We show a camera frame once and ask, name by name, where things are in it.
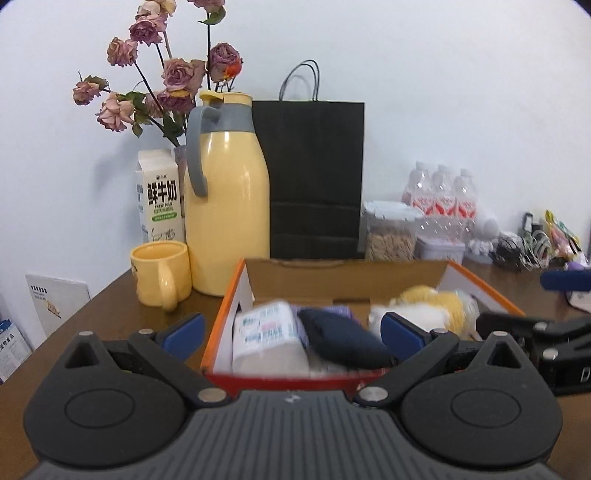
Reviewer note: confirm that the navy blue pouch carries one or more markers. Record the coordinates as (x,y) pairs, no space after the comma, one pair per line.
(341,339)

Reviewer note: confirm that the red cardboard box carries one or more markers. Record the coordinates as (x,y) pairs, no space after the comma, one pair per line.
(295,277)

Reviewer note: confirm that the blue and white carton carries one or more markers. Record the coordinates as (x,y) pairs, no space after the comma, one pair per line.
(14,350)

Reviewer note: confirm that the yellow thermos jug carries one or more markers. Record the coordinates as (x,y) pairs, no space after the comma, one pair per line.
(231,207)

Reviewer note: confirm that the white and yellow plush toy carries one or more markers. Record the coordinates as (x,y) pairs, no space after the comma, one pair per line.
(434,300)

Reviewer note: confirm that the dried rose bouquet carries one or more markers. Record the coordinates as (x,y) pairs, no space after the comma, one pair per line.
(178,76)

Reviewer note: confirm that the white flat carton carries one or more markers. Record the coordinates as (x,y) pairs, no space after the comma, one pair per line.
(55,300)

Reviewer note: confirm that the small black device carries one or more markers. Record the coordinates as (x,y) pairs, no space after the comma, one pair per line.
(530,221)

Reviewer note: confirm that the purple woven pouch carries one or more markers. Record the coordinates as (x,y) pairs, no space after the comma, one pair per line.
(344,310)

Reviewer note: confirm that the colourful snack packet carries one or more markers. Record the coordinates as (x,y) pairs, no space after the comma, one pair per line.
(563,235)

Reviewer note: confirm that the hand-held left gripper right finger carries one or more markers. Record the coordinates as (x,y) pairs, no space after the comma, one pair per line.
(401,337)

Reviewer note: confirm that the pale purple tin box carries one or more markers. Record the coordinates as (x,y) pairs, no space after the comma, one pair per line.
(438,251)

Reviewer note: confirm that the white round robot toy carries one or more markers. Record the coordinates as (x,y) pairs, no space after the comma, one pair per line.
(485,230)

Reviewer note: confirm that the white milk carton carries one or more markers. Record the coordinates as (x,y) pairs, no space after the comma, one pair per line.
(159,198)

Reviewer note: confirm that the yellow mug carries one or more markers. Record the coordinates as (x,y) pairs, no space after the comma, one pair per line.
(157,272)

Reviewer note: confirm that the pink flower vase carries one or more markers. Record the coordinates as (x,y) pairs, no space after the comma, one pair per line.
(180,159)

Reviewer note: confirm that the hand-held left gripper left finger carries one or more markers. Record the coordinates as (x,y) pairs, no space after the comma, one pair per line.
(184,334)

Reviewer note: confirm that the clear snack container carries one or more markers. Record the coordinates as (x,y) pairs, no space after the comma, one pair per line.
(390,242)

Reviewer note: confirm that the black paper bag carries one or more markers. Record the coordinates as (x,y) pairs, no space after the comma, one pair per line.
(314,175)

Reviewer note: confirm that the white pill bottle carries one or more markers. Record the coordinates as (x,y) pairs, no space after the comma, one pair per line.
(268,337)

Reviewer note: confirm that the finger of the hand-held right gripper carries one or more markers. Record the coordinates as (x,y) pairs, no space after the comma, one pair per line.
(503,325)
(565,280)

